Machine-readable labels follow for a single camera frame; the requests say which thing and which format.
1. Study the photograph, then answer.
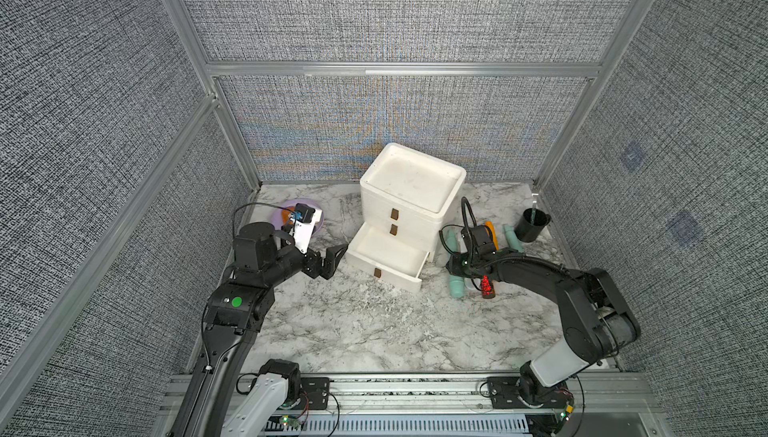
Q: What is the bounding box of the teal microphone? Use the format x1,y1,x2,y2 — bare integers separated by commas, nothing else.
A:
442,228,465,299
503,224,525,254

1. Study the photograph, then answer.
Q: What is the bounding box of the red glitter microphone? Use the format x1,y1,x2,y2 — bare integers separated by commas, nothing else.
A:
480,276,496,299

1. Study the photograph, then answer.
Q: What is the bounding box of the orange microphone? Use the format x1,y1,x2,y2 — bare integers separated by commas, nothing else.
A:
483,221,499,250

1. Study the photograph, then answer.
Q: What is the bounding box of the white three-drawer storage unit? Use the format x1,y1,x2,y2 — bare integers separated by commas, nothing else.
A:
360,143,467,255

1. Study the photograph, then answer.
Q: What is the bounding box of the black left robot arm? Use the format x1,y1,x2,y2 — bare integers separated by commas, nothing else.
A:
168,222,348,436

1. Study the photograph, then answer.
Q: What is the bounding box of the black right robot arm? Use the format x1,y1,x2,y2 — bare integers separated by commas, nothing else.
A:
440,226,641,408

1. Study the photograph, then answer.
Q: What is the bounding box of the orange pastry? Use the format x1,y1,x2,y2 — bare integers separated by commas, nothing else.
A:
280,207,295,226

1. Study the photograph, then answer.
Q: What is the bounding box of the purple plate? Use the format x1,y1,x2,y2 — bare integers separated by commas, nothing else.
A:
269,198,326,234

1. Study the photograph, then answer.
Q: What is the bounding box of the black mug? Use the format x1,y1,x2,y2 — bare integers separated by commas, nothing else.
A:
514,208,551,243

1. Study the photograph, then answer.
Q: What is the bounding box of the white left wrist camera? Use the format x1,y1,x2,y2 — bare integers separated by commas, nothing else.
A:
292,202,323,254

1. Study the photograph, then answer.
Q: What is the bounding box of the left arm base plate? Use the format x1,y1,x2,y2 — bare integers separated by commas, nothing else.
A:
279,377,331,414

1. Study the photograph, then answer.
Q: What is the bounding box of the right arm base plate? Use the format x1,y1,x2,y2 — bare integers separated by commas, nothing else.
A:
486,376,575,410

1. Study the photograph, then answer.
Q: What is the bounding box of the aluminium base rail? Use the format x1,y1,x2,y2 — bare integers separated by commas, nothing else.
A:
152,371,673,436

